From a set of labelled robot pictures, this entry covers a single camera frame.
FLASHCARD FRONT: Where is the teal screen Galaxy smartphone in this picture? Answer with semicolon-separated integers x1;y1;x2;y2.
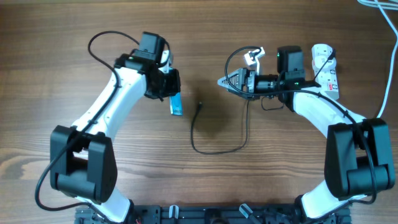
169;93;183;116

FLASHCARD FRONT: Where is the black USB charging cable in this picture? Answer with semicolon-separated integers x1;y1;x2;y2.
190;49;337;156

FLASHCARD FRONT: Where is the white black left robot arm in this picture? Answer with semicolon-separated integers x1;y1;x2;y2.
35;32;180;223

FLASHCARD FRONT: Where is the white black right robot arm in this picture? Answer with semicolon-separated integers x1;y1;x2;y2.
218;45;396;223

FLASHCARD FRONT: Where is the white power strip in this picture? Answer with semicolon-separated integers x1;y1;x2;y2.
312;44;340;100

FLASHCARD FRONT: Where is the black right camera cable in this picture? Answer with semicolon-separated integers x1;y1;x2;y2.
224;45;379;206

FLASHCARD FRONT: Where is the black camera cable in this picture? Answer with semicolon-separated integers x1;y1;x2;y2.
34;30;141;223
224;45;379;206

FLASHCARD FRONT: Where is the black left camera cable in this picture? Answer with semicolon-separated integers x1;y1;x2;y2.
34;30;141;223

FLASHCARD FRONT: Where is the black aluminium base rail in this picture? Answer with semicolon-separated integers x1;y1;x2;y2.
74;204;352;224

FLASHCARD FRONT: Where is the white power strip cord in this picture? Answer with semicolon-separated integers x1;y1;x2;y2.
376;0;398;119

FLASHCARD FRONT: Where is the white cables top corner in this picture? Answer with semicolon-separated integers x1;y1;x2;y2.
356;0;398;11

